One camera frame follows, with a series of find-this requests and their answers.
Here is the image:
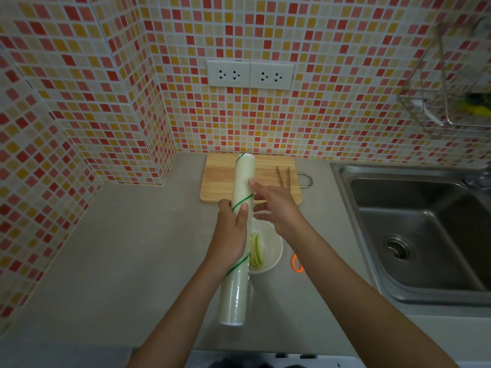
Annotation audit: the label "person's left hand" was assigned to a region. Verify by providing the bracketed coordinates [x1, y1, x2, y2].
[207, 199, 252, 270]

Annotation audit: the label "person's right hand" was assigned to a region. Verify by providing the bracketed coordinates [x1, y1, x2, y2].
[248, 179, 308, 243]

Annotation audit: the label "plastic wrap roll green stripe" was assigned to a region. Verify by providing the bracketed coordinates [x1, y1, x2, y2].
[219, 152, 257, 327]

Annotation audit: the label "person's right forearm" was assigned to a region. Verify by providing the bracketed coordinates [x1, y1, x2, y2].
[282, 224, 459, 368]

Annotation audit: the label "person's left forearm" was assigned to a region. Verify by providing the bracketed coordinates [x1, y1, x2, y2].
[126, 254, 251, 368]

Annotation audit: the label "metal tongs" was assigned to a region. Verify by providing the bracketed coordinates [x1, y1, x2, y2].
[276, 166, 293, 193]

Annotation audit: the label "green fruit slices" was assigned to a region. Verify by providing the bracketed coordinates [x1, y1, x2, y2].
[250, 232, 265, 267]

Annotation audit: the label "white bowl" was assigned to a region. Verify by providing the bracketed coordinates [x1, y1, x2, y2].
[247, 220, 284, 275]

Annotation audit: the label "wooden cutting board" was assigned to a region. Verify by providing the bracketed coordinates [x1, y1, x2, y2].
[199, 153, 304, 206]

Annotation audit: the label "stainless steel sink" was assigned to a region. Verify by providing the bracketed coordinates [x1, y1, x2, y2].
[329, 162, 491, 308]

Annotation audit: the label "white plastic hook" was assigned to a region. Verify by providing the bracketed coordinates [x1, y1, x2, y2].
[421, 99, 445, 128]

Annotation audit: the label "yellow green sponge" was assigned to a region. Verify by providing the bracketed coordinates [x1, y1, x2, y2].
[460, 93, 491, 118]

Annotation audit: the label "white double wall outlet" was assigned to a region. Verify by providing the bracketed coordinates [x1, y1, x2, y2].
[207, 59, 252, 88]
[250, 61, 295, 91]

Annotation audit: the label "metal wire rack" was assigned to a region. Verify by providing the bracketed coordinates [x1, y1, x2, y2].
[397, 18, 491, 139]

